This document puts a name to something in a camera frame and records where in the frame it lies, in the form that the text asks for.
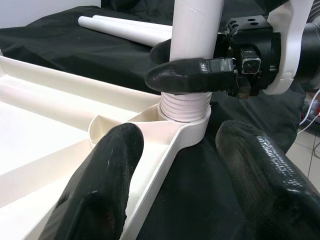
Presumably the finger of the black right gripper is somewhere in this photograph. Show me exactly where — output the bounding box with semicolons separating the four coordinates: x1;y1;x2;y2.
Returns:
149;38;173;65
145;56;237;95

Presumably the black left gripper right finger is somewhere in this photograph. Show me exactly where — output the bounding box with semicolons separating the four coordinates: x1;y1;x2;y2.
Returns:
215;119;320;240

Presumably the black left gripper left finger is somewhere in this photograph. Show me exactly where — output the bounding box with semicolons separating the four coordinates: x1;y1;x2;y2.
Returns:
41;122;145;240

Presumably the white plastic table leg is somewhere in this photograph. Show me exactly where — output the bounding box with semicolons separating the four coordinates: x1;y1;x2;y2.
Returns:
77;15;173;47
159;0;225;123
92;14;174;33

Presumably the white plastic table top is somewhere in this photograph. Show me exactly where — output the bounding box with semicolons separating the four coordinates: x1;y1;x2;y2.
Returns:
0;54;212;240

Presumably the black cloth cover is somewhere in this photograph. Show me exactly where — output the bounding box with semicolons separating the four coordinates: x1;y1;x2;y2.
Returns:
0;0;311;240

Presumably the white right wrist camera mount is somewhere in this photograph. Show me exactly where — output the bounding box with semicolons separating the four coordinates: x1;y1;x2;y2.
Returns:
263;0;316;95

